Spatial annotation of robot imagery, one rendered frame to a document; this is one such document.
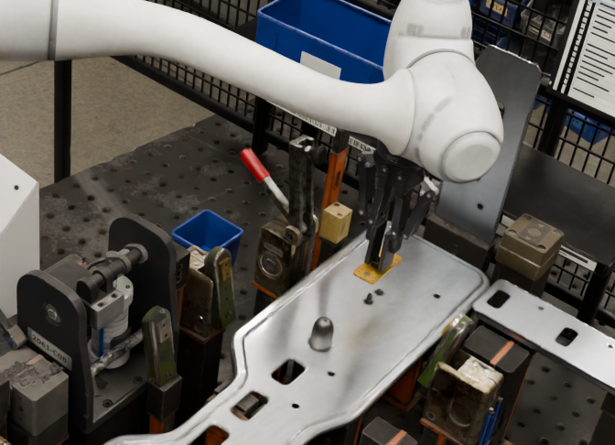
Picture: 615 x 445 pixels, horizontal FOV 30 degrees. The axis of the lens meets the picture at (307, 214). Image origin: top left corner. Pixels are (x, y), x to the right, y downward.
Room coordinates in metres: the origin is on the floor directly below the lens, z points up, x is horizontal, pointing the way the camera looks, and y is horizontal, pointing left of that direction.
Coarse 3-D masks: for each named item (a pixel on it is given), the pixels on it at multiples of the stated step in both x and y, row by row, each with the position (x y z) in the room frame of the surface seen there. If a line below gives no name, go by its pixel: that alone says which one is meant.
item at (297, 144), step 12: (288, 144) 1.42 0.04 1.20; (300, 144) 1.40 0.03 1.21; (312, 144) 1.41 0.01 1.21; (300, 156) 1.39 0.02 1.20; (312, 156) 1.38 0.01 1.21; (324, 156) 1.39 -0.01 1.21; (300, 168) 1.39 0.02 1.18; (312, 168) 1.41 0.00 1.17; (300, 180) 1.38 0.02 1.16; (312, 180) 1.41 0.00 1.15; (300, 192) 1.38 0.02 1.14; (312, 192) 1.41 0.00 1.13; (288, 204) 1.39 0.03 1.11; (300, 204) 1.38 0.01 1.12; (312, 204) 1.41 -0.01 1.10; (288, 216) 1.39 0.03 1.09; (300, 216) 1.38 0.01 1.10; (312, 216) 1.41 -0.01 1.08; (300, 228) 1.38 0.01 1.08; (312, 228) 1.40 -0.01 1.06
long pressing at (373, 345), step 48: (336, 288) 1.34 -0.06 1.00; (384, 288) 1.36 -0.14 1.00; (432, 288) 1.38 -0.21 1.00; (480, 288) 1.41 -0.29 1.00; (240, 336) 1.20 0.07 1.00; (288, 336) 1.22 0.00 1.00; (336, 336) 1.24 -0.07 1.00; (384, 336) 1.25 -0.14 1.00; (432, 336) 1.28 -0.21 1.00; (240, 384) 1.11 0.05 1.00; (336, 384) 1.14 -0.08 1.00; (384, 384) 1.16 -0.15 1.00; (192, 432) 1.01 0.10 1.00; (240, 432) 1.02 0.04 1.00; (288, 432) 1.04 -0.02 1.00
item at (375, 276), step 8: (376, 256) 1.33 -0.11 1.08; (400, 256) 1.36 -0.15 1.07; (376, 264) 1.32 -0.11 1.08; (392, 264) 1.33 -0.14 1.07; (360, 272) 1.30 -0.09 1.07; (368, 272) 1.31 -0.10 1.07; (376, 272) 1.31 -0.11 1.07; (384, 272) 1.31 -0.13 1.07; (368, 280) 1.29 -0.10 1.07; (376, 280) 1.29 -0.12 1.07
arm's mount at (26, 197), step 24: (0, 168) 1.55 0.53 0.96; (0, 192) 1.52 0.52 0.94; (24, 192) 1.51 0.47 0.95; (0, 216) 1.48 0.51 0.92; (24, 216) 1.49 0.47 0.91; (0, 240) 1.46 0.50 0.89; (24, 240) 1.49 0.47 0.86; (0, 264) 1.45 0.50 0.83; (24, 264) 1.49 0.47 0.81; (0, 288) 1.45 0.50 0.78
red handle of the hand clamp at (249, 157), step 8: (248, 152) 1.45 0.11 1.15; (248, 160) 1.44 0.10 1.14; (256, 160) 1.45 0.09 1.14; (248, 168) 1.44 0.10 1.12; (256, 168) 1.44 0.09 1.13; (264, 168) 1.44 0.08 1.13; (256, 176) 1.43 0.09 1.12; (264, 176) 1.43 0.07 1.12; (264, 184) 1.43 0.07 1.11; (272, 184) 1.43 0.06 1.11; (272, 192) 1.42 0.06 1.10; (280, 192) 1.43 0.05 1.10; (280, 200) 1.41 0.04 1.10; (280, 208) 1.41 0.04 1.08; (304, 224) 1.40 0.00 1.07; (304, 232) 1.39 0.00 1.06
